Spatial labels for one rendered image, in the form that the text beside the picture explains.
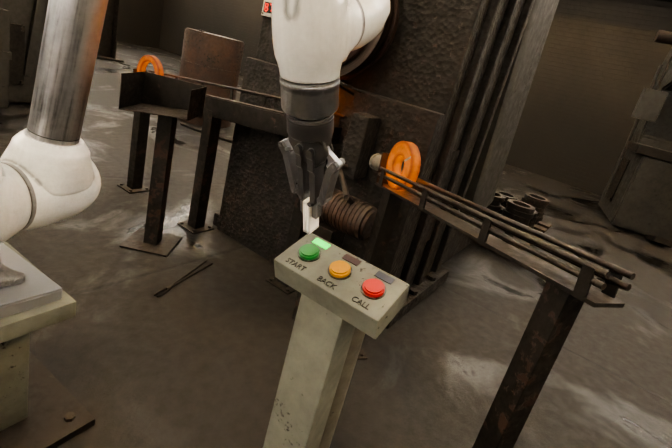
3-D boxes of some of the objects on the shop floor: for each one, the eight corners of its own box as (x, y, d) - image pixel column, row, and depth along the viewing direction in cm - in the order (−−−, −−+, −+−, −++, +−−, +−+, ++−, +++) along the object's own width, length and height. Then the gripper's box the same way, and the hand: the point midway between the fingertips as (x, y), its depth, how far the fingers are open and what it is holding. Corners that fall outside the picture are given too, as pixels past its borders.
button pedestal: (263, 443, 111) (317, 228, 92) (337, 510, 99) (416, 280, 81) (214, 485, 98) (266, 245, 79) (293, 568, 86) (375, 309, 67)
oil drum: (207, 114, 493) (219, 33, 466) (242, 129, 464) (257, 44, 437) (161, 112, 444) (171, 22, 417) (197, 128, 415) (211, 33, 389)
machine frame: (297, 205, 283) (366, -95, 230) (447, 280, 231) (582, -86, 178) (208, 225, 223) (275, -175, 170) (385, 332, 171) (560, -196, 118)
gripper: (358, 114, 66) (350, 233, 80) (295, 93, 73) (298, 207, 86) (328, 130, 61) (325, 254, 75) (263, 106, 68) (272, 225, 81)
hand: (310, 214), depth 79 cm, fingers closed
